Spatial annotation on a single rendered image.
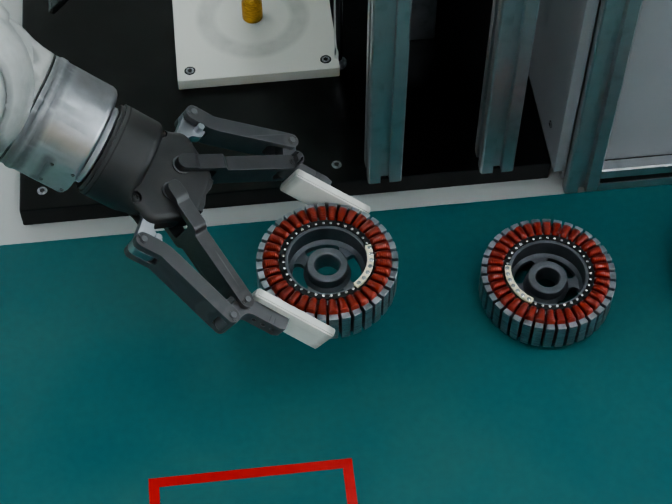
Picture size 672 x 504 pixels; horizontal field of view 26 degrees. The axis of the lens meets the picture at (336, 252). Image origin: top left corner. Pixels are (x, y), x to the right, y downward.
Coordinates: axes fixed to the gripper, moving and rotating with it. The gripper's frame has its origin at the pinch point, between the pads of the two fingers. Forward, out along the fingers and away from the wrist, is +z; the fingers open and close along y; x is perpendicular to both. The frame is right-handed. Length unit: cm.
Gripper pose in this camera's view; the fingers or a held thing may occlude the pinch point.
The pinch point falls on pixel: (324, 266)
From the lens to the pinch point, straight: 115.3
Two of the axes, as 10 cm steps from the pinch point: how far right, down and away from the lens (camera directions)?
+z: 8.4, 4.5, 3.0
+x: 4.8, -3.9, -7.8
